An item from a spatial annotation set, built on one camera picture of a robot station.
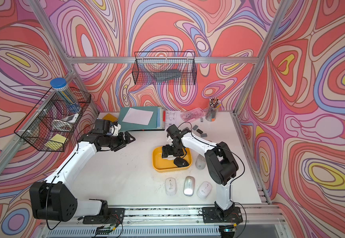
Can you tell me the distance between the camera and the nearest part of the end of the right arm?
693mm

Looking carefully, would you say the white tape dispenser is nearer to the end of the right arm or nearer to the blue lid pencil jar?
the blue lid pencil jar

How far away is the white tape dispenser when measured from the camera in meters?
0.71
